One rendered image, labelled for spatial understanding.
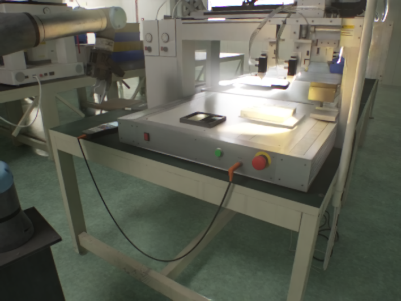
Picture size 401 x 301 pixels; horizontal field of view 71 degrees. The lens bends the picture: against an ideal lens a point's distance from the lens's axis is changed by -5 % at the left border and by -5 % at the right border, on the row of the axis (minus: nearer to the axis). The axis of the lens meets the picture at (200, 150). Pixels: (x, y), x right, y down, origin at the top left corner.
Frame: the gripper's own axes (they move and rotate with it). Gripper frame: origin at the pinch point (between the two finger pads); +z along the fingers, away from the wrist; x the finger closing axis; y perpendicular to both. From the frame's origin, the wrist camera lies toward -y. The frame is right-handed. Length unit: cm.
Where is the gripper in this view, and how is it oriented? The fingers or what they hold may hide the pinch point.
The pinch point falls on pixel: (101, 100)
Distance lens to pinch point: 133.0
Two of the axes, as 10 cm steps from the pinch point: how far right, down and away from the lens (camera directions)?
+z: -1.6, 9.7, 1.8
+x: 7.9, 2.3, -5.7
